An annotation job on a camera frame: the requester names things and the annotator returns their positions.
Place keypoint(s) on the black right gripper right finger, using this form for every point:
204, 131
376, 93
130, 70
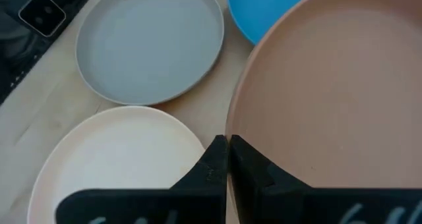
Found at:
280, 201

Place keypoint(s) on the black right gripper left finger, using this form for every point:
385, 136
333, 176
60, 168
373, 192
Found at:
198, 197

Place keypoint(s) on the large terracotta pink plate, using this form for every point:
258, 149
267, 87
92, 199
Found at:
333, 95

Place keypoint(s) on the cream white round plate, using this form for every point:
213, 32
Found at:
118, 151

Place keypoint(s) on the grey round plate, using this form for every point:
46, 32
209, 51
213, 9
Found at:
150, 46

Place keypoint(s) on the blue plate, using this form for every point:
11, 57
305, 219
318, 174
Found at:
260, 10

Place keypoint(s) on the black device with white square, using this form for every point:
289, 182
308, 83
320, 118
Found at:
29, 26

